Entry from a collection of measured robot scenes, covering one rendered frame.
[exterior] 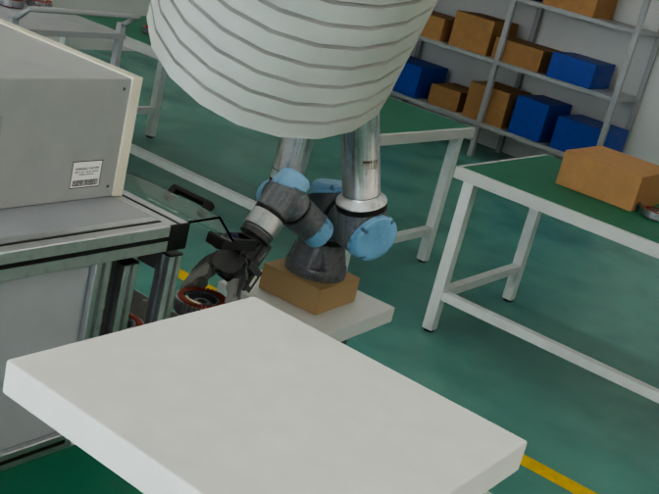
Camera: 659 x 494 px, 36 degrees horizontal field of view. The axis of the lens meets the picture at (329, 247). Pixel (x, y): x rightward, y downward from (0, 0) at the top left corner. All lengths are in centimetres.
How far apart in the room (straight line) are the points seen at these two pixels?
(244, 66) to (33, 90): 102
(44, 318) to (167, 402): 65
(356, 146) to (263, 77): 164
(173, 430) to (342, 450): 15
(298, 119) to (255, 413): 42
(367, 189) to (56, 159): 83
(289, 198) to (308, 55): 160
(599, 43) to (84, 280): 718
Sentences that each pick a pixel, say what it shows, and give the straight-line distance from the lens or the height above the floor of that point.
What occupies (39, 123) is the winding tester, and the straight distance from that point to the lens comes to 160.
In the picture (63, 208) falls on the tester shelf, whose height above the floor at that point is 111.
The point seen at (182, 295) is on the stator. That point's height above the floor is 85.
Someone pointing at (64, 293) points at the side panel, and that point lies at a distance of 158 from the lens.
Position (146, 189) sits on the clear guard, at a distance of 199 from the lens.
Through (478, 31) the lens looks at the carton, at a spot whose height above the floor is 94.
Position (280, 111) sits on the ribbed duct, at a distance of 59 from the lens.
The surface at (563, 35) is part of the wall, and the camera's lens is 862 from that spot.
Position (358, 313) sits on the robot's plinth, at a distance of 249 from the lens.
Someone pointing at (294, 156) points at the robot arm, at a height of 111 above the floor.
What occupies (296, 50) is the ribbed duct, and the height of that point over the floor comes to 158.
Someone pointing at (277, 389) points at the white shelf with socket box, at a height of 121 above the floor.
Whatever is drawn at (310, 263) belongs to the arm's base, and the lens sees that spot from 242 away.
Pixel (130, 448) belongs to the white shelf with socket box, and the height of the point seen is 120.
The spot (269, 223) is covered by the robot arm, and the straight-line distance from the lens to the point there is 214.
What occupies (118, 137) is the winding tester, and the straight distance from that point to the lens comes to 172.
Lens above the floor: 166
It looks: 18 degrees down
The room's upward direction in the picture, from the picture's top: 14 degrees clockwise
